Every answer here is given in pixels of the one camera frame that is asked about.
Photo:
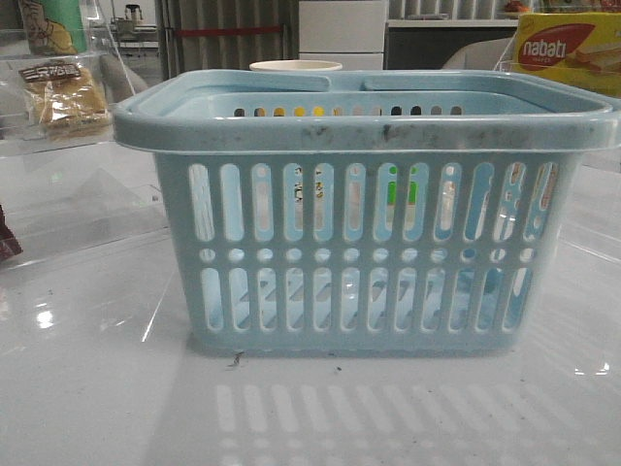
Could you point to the bread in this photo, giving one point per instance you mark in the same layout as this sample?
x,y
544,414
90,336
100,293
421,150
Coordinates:
x,y
65,99

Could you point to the light blue plastic basket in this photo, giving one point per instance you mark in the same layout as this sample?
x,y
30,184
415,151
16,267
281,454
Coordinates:
x,y
387,211

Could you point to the yellow popcorn paper cup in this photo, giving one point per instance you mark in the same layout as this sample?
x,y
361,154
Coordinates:
x,y
295,65

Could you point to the white cabinet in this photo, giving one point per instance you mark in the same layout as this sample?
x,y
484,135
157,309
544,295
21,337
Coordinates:
x,y
349,32

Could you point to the left clear acrylic shelf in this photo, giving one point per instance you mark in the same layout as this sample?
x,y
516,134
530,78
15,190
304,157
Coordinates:
x,y
77,193

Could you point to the clear acrylic shelf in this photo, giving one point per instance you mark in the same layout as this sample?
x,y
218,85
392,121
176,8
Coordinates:
x,y
77,193
592,222

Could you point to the right clear acrylic shelf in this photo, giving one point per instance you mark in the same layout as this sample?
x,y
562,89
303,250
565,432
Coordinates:
x,y
592,222

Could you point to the maroon almond biscuit packet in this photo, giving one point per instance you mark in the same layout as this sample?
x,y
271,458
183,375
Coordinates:
x,y
9,245

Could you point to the green drink bottle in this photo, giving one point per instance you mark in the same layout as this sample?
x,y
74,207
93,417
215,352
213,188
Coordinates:
x,y
53,27

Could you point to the yellow nabati wafer box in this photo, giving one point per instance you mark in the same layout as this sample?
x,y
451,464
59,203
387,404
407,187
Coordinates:
x,y
579,49

